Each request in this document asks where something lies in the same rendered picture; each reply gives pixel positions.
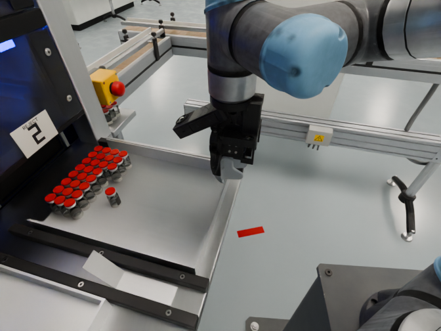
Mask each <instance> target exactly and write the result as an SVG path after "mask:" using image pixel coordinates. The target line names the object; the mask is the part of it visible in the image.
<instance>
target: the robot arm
mask: <svg viewBox="0 0 441 331"><path fill-rule="evenodd" d="M204 15H205V23H206V40H207V78H208V92H209V94H210V103H209V104H207V105H205V106H202V107H201V108H198V109H197V110H194V111H193V112H190V113H188V114H185V115H183V116H181V117H180V118H179V119H178V120H177V121H176V124H175V126H174V128H173V131H174V132H175V133H176V134H177V136H178V137H179V138H180V139H182V138H185V137H187V136H190V135H192V134H194V133H197V132H199V131H201V130H204V129H207V128H208V127H211V130H212V132H211V134H210V138H209V151H210V156H211V157H210V164H211V171H212V173H213V175H214V176H215V178H216V179H217V180H218V181H219V182H220V183H224V182H225V179H243V173H242V172H241V171H239V170H237V168H245V167H246V166H247V164H251V165H253V160H254V153H255V150H256V149H257V142H258V143H259V139H260V134H261V123H262V119H261V110H262V105H263V102H264V94H261V93H256V92H255V91H256V82H257V76H258V77H260V78H261V79H263V80H265V82H267V84H269V86H271V87H273V88H274V89H276V90H278V91H282V92H285V93H287V94H289V95H291V96H292V97H295V98H297V99H309V98H312V97H315V96H317V95H319V94H320V93H321V92H322V90H323V88H324V87H329V86H330V85H331V84H332V83H333V81H334V80H335V78H336V77H337V76H338V74H339V72H340V71H341V69H342V68H344V67H346V66H350V65H353V64H357V63H361V62H376V61H387V60H405V59H417V58H438V57H441V0H340V1H333V2H328V3H321V4H317V5H309V6H305V7H297V8H288V7H283V6H280V5H276V4H273V3H269V2H267V1H265V0H205V9H204ZM251 155H252V158H251V159H250V158H247V157H248V156H249V157H251ZM357 331H441V256H438V257H437V258H436V259H435V260H434V263H432V264H431V265H429V266H428V267H427V268H426V269H425V270H423V271H422V272H421V273H419V274H418V275H417V276H416V277H414V278H413V279H411V280H410V281H409V282H408V283H407V284H405V285H404V286H403V287H401V288H396V289H387V290H381V291H379V292H376V293H374V294H373V295H372V296H371V297H370V298H368V299H367V300H366V301H365V303H364V304H363V306H362V308H361V311H360V328H359V329H357Z"/></svg>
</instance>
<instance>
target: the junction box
mask: <svg viewBox="0 0 441 331"><path fill-rule="evenodd" d="M332 136H333V128H329V127H320V126H316V125H309V128H308V132H307V134H306V142H305V143H308V144H316V145H320V146H329V143H330V141H331V138H332Z"/></svg>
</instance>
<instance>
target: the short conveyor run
mask: <svg viewBox="0 0 441 331"><path fill-rule="evenodd" d="M150 32H151V35H148V34H149V33H150ZM122 33H124V34H125V35H124V36H123V38H124V41H125V42H124V44H122V45H120V46H119V47H117V48H116V49H114V50H112V51H111V52H109V53H108V54H106V55H104V56H103V57H101V58H100V59H98V60H96V61H95V62H93V63H92V64H90V65H88V66H87V69H88V71H89V70H91V69H93V68H99V69H106V70H115V71H116V72H117V76H118V79H119V81H120V82H122V83H123V84H124V85H125V94H124V95H123V96H122V97H119V98H118V99H116V100H115V101H116V102H117V105H118V106H119V105H120V104H121V103H122V102H123V101H124V100H126V99H127V98H128V97H129V96H130V95H131V94H132V93H133V92H135V91H136V90H137V89H138V88H139V87H140V86H141V85H142V84H143V83H144V82H145V81H146V80H147V79H148V78H149V77H150V76H152V75H153V74H154V73H155V72H156V71H157V70H158V69H159V68H161V67H162V66H163V65H164V64H165V63H166V62H167V61H168V60H169V59H170V58H171V57H172V56H173V50H172V44H171V37H169V36H168V37H159V36H160V35H161V34H163V33H164V29H163V28H161V29H160V30H158V31H157V32H152V30H151V27H149V28H148V29H146V30H144V31H143V32H141V33H139V34H138V35H136V36H134V37H133V38H132V39H131V38H129V36H128V35H127V34H126V33H127V30H126V29H122Z"/></svg>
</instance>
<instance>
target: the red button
mask: <svg viewBox="0 0 441 331"><path fill-rule="evenodd" d="M112 93H113V95H114V96H117V97H122V96H123V95H124V94H125V85H124V84H123V83H122V82H120V81H115V82H113V83H112Z"/></svg>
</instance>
